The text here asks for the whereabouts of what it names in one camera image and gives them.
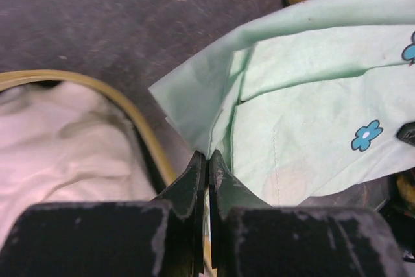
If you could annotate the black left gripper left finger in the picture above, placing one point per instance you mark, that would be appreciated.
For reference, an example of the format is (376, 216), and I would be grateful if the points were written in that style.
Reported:
(161, 237)

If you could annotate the white garment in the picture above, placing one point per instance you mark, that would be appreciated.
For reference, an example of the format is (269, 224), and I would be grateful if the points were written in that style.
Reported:
(67, 143)

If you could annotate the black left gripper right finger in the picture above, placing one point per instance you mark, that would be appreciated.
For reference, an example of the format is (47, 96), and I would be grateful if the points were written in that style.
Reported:
(251, 238)

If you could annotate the yellow open suitcase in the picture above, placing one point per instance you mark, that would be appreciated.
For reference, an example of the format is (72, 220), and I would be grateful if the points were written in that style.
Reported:
(160, 169)

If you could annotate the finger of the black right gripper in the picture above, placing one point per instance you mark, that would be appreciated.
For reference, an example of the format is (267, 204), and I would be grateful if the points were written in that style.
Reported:
(406, 133)

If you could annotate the mint green flowered cloth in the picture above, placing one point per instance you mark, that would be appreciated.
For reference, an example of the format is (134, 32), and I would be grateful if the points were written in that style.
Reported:
(304, 102)

